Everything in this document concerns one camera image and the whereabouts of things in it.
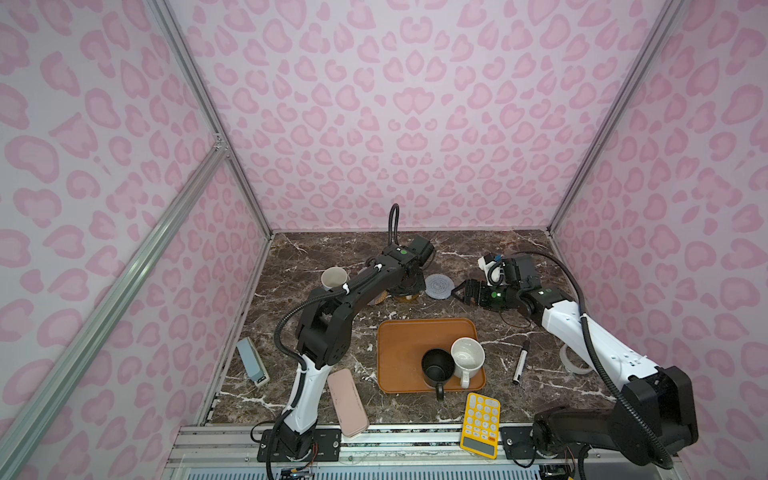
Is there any light blue mug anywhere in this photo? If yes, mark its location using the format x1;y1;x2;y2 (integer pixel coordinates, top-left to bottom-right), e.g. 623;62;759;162
320;266;349;290

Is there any grey-blue felt coaster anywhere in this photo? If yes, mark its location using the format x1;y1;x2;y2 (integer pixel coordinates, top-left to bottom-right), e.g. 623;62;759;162
425;274;455;300

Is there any black mug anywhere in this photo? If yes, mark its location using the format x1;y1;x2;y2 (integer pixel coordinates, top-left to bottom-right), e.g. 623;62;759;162
421;348;455;401

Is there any white tape roll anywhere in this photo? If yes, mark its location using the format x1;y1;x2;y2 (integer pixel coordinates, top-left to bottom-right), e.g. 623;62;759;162
559;343;595;376

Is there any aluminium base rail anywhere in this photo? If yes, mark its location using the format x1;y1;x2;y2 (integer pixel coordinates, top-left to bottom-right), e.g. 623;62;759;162
161;422;687;479

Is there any white speckled mug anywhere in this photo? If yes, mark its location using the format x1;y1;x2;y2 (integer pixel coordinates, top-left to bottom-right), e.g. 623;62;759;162
450;337;485;389

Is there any pink eyeglass case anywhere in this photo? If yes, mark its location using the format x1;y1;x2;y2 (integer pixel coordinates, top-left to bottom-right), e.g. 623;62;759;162
327;369;369;438

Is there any aluminium frame strut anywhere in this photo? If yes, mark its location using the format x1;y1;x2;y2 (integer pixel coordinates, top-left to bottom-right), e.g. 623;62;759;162
1;146;229;479

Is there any woven rattan coaster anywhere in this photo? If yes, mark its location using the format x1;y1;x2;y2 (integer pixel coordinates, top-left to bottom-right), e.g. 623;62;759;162
369;291;389;305

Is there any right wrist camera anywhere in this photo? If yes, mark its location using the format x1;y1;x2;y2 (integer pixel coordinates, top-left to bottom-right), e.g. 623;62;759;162
478;253;541;291

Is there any olive beige glazed mug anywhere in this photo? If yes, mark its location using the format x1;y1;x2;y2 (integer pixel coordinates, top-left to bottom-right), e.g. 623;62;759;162
391;292;421;303

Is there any small grey white device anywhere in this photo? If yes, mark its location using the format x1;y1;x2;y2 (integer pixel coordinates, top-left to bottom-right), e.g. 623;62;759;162
236;338;270;387

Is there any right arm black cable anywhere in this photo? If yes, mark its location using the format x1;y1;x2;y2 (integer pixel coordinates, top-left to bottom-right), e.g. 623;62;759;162
521;250;676;469

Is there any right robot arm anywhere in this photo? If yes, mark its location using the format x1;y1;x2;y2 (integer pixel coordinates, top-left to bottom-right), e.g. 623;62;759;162
451;280;698;469

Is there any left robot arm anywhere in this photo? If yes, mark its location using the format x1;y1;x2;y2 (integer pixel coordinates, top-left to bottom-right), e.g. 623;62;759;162
273;236;435;439

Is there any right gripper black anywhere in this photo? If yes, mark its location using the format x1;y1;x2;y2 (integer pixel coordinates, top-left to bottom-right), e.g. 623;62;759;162
450;277;522;312

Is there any black and white marker pen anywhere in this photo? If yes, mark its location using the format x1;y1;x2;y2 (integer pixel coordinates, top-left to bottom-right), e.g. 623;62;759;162
512;339;530;385

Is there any yellow calculator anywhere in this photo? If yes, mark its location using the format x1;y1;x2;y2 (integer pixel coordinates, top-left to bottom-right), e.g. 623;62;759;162
459;392;501;460

